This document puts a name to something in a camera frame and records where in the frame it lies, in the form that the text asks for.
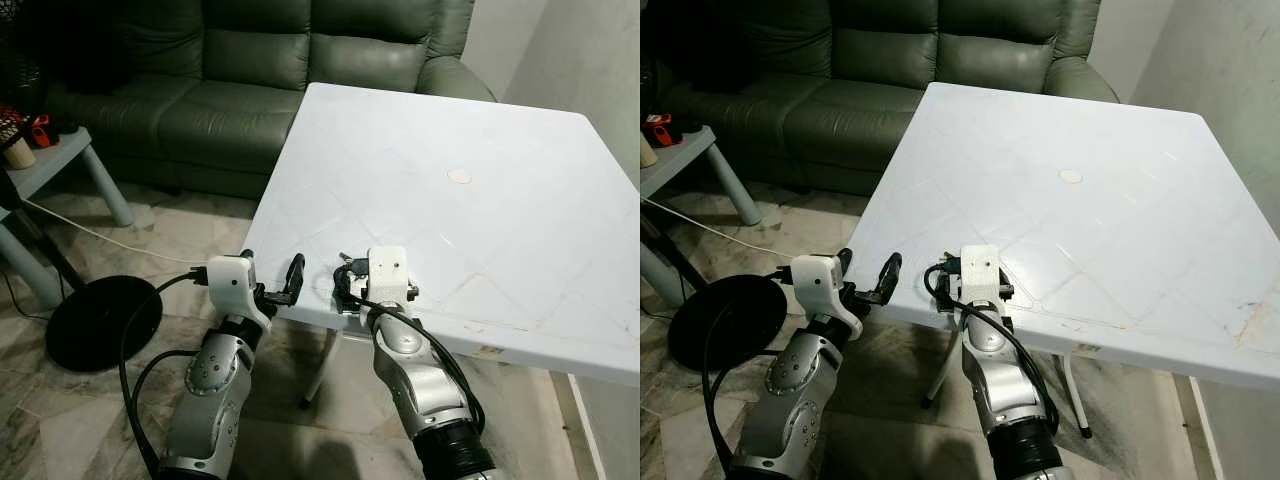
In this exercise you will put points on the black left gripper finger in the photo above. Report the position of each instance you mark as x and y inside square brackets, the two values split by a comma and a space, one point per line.
[888, 272]
[295, 272]
[248, 256]
[845, 260]

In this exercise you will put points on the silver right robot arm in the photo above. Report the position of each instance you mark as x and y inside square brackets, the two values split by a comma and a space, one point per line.
[420, 380]
[1000, 380]

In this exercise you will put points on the black round floor stand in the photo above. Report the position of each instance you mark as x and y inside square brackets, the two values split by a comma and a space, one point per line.
[100, 325]
[720, 320]

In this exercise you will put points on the white plastic table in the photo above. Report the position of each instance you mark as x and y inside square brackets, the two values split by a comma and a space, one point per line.
[1100, 240]
[500, 240]

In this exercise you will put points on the dark green leather sofa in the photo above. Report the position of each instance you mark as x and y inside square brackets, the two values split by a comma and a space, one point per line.
[900, 110]
[250, 110]

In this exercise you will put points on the beige cylindrical container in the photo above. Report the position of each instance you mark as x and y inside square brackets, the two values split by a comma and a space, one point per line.
[647, 152]
[18, 155]

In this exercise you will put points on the orange and black tool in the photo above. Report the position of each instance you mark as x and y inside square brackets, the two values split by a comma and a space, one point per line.
[660, 130]
[42, 132]

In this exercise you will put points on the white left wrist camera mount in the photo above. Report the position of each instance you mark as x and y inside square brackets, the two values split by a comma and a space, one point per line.
[232, 280]
[818, 280]

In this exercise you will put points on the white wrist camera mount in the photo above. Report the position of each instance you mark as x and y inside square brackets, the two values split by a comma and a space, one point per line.
[818, 280]
[390, 270]
[232, 280]
[985, 270]

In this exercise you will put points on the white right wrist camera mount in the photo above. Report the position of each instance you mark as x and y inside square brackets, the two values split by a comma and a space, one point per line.
[985, 270]
[390, 270]

